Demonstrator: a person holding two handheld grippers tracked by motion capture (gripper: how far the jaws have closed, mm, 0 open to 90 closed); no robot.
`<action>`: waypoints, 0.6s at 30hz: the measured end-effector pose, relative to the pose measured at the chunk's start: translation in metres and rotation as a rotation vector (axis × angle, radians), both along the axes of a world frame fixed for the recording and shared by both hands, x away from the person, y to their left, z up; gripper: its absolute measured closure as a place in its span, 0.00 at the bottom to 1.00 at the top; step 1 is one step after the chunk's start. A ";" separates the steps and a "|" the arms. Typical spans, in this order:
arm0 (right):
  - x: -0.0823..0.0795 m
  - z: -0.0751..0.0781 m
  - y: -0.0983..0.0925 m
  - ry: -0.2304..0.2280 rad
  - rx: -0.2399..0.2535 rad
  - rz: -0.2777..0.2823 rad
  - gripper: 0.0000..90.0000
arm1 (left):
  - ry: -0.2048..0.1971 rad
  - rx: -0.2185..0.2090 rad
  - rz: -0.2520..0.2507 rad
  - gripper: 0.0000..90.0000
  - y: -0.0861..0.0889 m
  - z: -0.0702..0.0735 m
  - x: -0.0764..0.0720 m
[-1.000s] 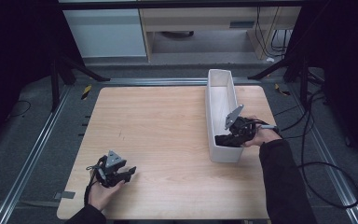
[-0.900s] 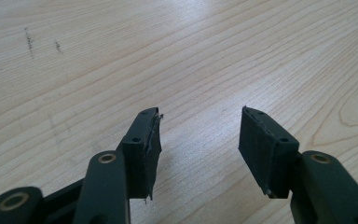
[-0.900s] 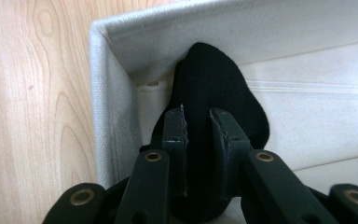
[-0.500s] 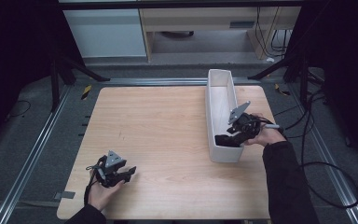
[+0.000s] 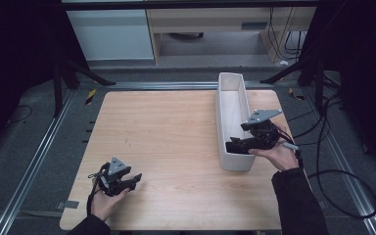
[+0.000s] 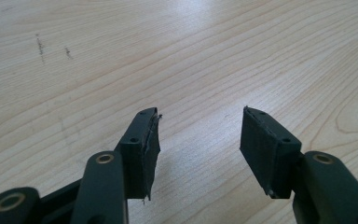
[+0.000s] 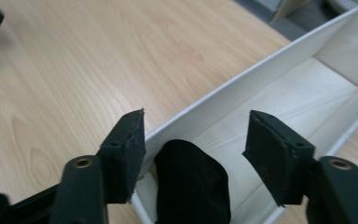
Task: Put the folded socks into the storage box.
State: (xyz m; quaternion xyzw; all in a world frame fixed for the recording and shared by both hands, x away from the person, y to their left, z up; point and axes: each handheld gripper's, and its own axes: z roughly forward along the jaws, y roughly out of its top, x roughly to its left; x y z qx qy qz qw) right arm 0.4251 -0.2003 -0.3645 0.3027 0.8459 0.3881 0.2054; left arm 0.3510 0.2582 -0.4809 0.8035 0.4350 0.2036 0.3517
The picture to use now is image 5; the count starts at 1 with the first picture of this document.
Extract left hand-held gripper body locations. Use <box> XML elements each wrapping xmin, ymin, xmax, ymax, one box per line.
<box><xmin>97</xmin><ymin>157</ymin><xmax>130</xmax><ymax>197</ymax></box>

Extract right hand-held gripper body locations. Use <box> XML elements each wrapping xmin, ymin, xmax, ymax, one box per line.
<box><xmin>240</xmin><ymin>109</ymin><xmax>283</xmax><ymax>151</ymax></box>

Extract white fabric storage box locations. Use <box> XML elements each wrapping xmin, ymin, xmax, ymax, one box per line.
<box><xmin>214</xmin><ymin>70</ymin><xmax>257</xmax><ymax>171</ymax></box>

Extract person's left hand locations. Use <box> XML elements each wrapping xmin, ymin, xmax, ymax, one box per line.
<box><xmin>90</xmin><ymin>189</ymin><xmax>131</xmax><ymax>222</ymax></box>

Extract person's right hand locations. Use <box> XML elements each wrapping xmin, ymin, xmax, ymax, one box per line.
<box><xmin>248</xmin><ymin>126</ymin><xmax>300</xmax><ymax>172</ymax></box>

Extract grey tape piece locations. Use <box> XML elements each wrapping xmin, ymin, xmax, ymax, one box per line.
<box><xmin>57</xmin><ymin>200</ymin><xmax>80</xmax><ymax>210</ymax></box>

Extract yellow black tape strip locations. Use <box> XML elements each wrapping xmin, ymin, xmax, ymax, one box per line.
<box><xmin>288</xmin><ymin>87</ymin><xmax>306</xmax><ymax>102</ymax></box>
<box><xmin>84</xmin><ymin>88</ymin><xmax>97</xmax><ymax>106</ymax></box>

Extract black metal stand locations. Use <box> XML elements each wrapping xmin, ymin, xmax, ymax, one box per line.
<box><xmin>52</xmin><ymin>58</ymin><xmax>117</xmax><ymax>118</ymax></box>
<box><xmin>259</xmin><ymin>55</ymin><xmax>341</xmax><ymax>114</ymax></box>

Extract dark curtain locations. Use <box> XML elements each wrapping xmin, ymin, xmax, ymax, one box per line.
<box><xmin>0</xmin><ymin>0</ymin><xmax>89</xmax><ymax>158</ymax></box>
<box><xmin>302</xmin><ymin>0</ymin><xmax>376</xmax><ymax>180</ymax></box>

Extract light wooden desk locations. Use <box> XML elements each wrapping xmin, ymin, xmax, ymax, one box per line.
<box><xmin>146</xmin><ymin>7</ymin><xmax>317</xmax><ymax>64</ymax></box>

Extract white cabinet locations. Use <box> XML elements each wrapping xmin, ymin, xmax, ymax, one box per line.
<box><xmin>66</xmin><ymin>9</ymin><xmax>155</xmax><ymax>62</ymax></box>

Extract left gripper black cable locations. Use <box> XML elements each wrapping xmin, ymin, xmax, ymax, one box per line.
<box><xmin>86</xmin><ymin>163</ymin><xmax>107</xmax><ymax>216</ymax></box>

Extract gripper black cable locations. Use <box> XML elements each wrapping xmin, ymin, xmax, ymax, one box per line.
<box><xmin>275</xmin><ymin>128</ymin><xmax>305</xmax><ymax>169</ymax></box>
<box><xmin>86</xmin><ymin>163</ymin><xmax>107</xmax><ymax>216</ymax></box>

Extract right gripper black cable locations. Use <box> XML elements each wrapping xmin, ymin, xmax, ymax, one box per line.
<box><xmin>275</xmin><ymin>128</ymin><xmax>305</xmax><ymax>169</ymax></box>

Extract long black floor cable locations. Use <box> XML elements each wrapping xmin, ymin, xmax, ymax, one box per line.
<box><xmin>287</xmin><ymin>92</ymin><xmax>376</xmax><ymax>219</ymax></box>

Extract aluminium floor rail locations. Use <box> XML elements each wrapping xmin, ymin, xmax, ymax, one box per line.
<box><xmin>106</xmin><ymin>81</ymin><xmax>275</xmax><ymax>91</ymax></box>
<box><xmin>0</xmin><ymin>89</ymin><xmax>76</xmax><ymax>235</ymax></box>
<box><xmin>302</xmin><ymin>87</ymin><xmax>376</xmax><ymax>235</ymax></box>

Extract hanging black cables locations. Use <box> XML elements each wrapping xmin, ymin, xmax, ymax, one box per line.
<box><xmin>268</xmin><ymin>7</ymin><xmax>307</xmax><ymax>62</ymax></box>

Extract thin black floor cable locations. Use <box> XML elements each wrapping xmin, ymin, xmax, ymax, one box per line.
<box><xmin>8</xmin><ymin>105</ymin><xmax>33</xmax><ymax>125</ymax></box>

